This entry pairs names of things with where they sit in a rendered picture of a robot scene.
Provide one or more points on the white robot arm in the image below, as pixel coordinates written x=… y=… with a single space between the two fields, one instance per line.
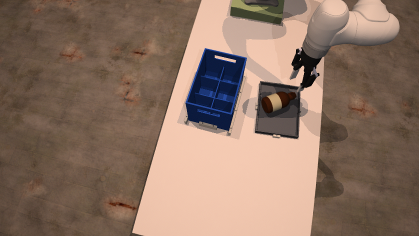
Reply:
x=368 y=24

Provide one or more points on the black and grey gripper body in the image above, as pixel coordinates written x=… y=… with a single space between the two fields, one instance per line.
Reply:
x=311 y=62

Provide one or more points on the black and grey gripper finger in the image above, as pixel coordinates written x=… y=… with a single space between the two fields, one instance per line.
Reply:
x=308 y=78
x=296 y=63

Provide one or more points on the blue plastic crate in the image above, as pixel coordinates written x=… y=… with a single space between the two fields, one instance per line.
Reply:
x=215 y=89

